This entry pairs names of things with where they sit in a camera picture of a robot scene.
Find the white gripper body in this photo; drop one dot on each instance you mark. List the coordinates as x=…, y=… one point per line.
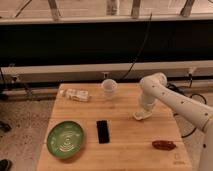
x=147, y=103

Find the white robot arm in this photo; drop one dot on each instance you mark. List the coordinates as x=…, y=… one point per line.
x=200, y=115

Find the clear plastic cup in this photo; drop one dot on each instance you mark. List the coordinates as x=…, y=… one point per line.
x=109, y=87

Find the brown sausage toy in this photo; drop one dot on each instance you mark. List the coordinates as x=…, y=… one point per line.
x=163, y=145

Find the black rectangular block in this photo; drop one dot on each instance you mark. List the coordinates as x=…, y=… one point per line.
x=103, y=132

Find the green plate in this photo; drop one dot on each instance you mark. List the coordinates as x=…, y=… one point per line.
x=65, y=139

